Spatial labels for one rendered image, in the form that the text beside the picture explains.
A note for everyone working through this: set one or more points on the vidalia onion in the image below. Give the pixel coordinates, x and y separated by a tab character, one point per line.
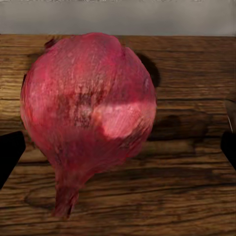
88	104

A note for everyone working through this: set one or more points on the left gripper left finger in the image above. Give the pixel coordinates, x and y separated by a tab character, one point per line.
12	146

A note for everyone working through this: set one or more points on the cutting board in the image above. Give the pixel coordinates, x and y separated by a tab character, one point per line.
180	183

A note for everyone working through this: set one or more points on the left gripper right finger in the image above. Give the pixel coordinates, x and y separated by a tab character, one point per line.
228	146

